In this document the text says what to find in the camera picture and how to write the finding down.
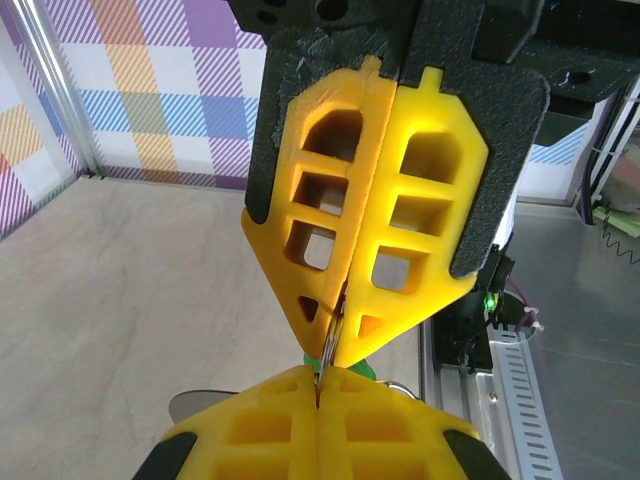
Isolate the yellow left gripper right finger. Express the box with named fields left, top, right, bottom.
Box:
left=317, top=367, right=507, bottom=480

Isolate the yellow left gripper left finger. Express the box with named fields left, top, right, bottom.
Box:
left=141, top=364, right=321, bottom=480

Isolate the green paper sheet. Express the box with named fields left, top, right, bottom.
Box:
left=594, top=202, right=640, bottom=239

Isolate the aluminium front rail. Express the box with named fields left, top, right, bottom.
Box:
left=418, top=319, right=501, bottom=480

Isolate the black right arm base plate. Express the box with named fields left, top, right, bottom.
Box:
left=432, top=299, right=496, bottom=375

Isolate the dark hanging cable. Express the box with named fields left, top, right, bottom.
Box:
left=579, top=74, right=636, bottom=229

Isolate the white slotted cable duct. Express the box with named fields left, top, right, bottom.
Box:
left=469, top=323, right=569, bottom=480

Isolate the black coiled cable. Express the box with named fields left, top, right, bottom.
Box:
left=599, top=219, right=640, bottom=266

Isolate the aluminium frame post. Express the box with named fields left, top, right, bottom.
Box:
left=17, top=0, right=109, bottom=180

